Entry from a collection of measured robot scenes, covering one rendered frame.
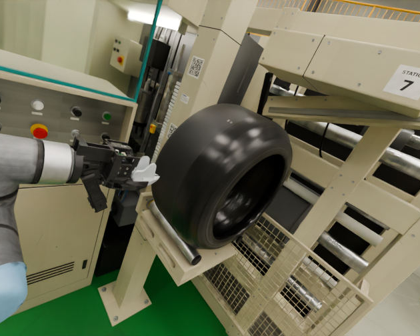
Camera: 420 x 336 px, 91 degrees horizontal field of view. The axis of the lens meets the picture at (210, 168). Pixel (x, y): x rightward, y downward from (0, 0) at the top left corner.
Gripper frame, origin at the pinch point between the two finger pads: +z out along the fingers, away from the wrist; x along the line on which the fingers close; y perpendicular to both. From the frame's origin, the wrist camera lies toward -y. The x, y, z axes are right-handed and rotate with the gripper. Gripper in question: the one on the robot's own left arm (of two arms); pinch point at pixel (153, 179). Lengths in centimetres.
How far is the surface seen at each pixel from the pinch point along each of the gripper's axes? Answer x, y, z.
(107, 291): 39, -117, 39
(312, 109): -2, 42, 62
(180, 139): 8.3, 9.9, 10.1
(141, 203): 23.2, -28.2, 20.0
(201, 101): 26.7, 22.3, 28.3
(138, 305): 20, -114, 53
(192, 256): -9.6, -26.3, 23.9
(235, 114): 3.1, 24.3, 21.8
